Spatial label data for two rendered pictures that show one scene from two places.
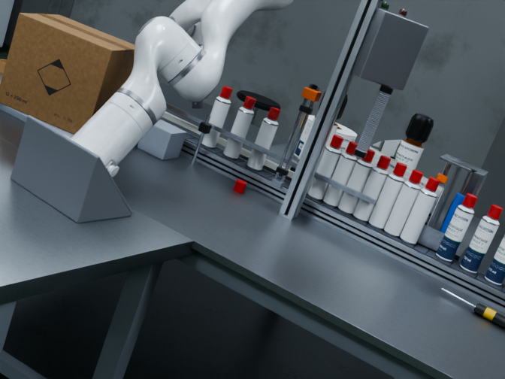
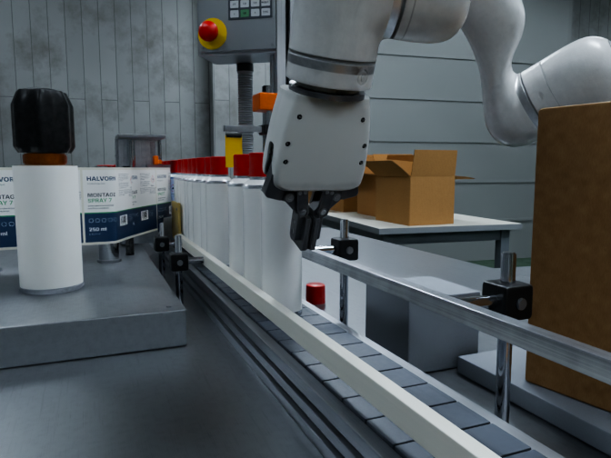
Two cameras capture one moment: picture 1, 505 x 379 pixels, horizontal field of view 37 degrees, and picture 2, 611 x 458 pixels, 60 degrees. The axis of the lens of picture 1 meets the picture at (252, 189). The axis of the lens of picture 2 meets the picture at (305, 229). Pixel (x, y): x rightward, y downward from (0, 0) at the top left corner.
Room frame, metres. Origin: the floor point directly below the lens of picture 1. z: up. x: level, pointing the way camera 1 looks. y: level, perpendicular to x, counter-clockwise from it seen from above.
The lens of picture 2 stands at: (2.83, 0.69, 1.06)
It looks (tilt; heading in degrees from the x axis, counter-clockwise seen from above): 7 degrees down; 228
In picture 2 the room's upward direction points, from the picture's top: straight up
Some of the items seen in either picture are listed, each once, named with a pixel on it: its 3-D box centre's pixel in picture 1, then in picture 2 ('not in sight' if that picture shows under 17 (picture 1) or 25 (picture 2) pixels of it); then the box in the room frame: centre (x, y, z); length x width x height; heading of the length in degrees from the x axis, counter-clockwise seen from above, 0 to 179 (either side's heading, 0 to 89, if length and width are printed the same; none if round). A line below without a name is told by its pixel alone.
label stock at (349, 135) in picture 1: (325, 143); not in sight; (2.80, -0.19, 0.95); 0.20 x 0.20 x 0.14
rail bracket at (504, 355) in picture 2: not in sight; (485, 353); (2.44, 0.48, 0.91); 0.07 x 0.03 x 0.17; 160
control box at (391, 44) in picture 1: (383, 47); (245, 10); (2.18, -0.21, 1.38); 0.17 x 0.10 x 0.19; 125
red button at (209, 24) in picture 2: not in sight; (209, 32); (2.26, -0.21, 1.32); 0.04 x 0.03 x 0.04; 125
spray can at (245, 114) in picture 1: (240, 127); (261, 225); (2.38, 0.10, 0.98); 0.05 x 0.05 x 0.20
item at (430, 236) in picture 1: (446, 204); (144, 189); (2.24, -0.56, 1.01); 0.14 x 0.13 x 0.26; 70
